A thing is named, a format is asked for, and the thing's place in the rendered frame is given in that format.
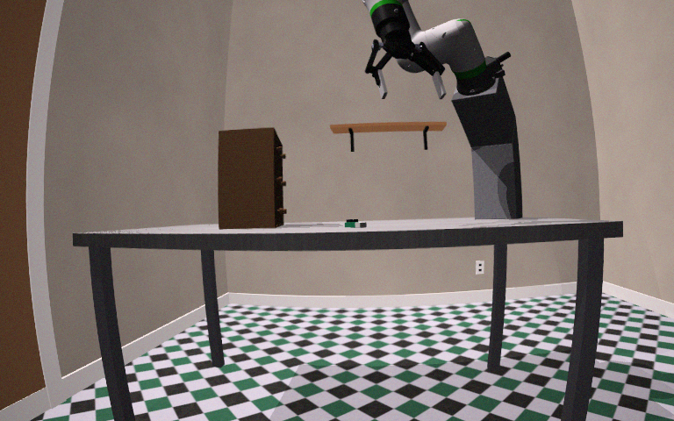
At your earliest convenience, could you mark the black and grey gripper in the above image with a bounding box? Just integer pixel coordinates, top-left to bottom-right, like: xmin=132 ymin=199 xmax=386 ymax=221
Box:
xmin=365 ymin=22 xmax=447 ymax=99

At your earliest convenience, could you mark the small brown chest of drawers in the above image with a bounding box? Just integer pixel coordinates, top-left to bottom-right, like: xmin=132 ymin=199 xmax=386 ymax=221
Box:
xmin=218 ymin=127 xmax=283 ymax=229

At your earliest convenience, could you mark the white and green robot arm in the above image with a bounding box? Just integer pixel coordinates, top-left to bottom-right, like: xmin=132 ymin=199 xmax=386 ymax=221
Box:
xmin=362 ymin=0 xmax=511 ymax=96

